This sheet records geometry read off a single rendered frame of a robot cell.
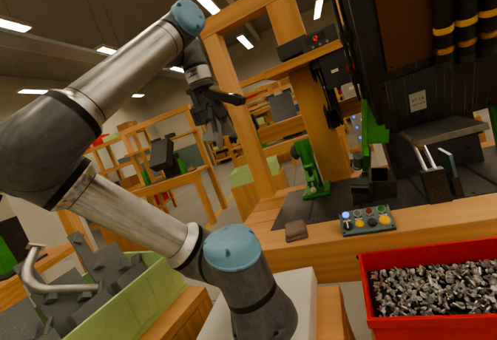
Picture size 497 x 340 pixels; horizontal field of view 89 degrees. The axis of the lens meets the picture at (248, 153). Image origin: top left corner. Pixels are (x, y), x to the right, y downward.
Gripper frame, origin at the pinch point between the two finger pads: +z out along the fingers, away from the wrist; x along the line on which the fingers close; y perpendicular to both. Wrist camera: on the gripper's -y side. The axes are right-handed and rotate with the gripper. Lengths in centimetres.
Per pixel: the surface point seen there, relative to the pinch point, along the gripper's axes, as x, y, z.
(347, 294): -90, -1, 129
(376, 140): -29, -41, 17
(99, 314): 26, 48, 34
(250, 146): -66, 20, 9
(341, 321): 20, -20, 44
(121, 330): 22, 48, 44
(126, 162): -363, 434, -14
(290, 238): -8.0, -5.2, 37.7
